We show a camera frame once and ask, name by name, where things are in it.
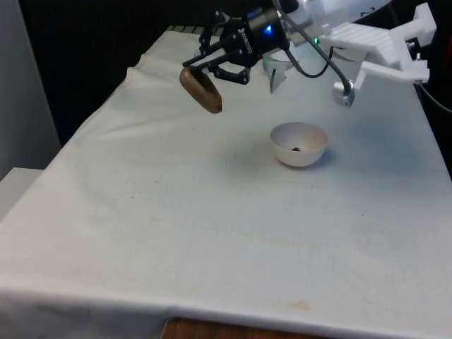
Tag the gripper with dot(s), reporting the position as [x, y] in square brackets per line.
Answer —
[261, 35]

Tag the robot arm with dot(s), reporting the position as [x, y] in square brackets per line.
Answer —
[318, 14]

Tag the coffee beans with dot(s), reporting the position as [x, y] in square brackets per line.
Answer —
[296, 149]

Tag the white bowl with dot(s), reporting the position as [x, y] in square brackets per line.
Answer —
[300, 159]

